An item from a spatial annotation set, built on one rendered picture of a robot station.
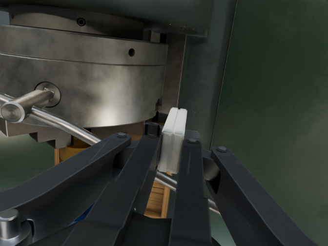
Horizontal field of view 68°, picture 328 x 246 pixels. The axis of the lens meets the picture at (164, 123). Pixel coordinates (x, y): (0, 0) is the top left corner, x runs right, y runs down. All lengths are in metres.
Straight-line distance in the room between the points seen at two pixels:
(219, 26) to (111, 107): 0.70
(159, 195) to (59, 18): 0.56
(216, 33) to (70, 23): 0.68
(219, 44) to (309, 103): 0.84
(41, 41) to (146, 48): 0.14
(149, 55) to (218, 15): 0.63
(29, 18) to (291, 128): 1.50
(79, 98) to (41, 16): 0.13
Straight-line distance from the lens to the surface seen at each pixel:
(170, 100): 0.67
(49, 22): 0.39
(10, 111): 0.27
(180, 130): 0.16
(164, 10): 0.30
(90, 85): 0.34
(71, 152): 0.50
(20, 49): 0.36
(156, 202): 0.78
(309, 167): 1.79
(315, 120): 1.69
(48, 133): 0.47
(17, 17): 0.43
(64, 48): 0.33
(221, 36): 0.97
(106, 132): 0.47
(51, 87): 0.35
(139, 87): 0.37
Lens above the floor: 1.51
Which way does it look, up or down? 71 degrees down
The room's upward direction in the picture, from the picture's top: 148 degrees counter-clockwise
